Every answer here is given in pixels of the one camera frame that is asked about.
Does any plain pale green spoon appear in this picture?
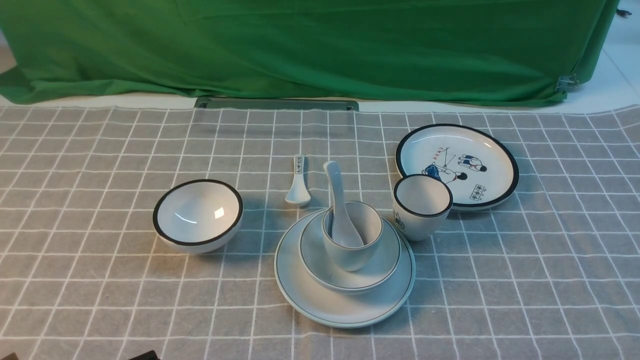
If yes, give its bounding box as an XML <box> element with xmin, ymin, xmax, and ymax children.
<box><xmin>323</xmin><ymin>161</ymin><xmax>364</xmax><ymax>248</ymax></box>

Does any white bowl black rim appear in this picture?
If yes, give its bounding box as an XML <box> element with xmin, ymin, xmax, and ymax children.
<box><xmin>151</xmin><ymin>178</ymin><xmax>244</xmax><ymax>255</ymax></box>

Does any white illustrated cup black rim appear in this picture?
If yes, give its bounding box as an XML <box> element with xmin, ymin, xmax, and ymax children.
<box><xmin>392</xmin><ymin>174</ymin><xmax>453</xmax><ymax>242</ymax></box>

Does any pale green large plate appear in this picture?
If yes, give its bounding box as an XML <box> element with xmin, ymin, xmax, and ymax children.
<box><xmin>273</xmin><ymin>210</ymin><xmax>417</xmax><ymax>329</ymax></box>

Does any white patterned handle spoon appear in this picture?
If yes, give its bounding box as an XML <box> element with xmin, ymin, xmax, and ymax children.
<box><xmin>285</xmin><ymin>153</ymin><xmax>311</xmax><ymax>207</ymax></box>

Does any pale green shallow bowl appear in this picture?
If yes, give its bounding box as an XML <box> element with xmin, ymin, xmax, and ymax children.
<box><xmin>298</xmin><ymin>210</ymin><xmax>403</xmax><ymax>294</ymax></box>

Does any white illustrated plate black rim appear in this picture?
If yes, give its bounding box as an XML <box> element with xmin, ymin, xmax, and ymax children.
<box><xmin>395</xmin><ymin>124</ymin><xmax>520</xmax><ymax>211</ymax></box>

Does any grey checked tablecloth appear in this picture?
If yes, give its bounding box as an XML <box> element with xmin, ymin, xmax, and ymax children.
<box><xmin>0</xmin><ymin>105</ymin><xmax>640</xmax><ymax>360</ymax></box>

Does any pale green cup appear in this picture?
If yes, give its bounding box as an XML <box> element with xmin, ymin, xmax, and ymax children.
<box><xmin>321</xmin><ymin>201</ymin><xmax>384</xmax><ymax>272</ymax></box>

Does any green backdrop cloth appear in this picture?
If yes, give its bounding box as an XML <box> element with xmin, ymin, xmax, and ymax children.
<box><xmin>1</xmin><ymin>0</ymin><xmax>618</xmax><ymax>107</ymax></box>

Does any metal clamp on backdrop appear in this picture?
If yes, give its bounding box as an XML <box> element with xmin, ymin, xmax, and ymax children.
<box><xmin>554</xmin><ymin>74</ymin><xmax>581</xmax><ymax>93</ymax></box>

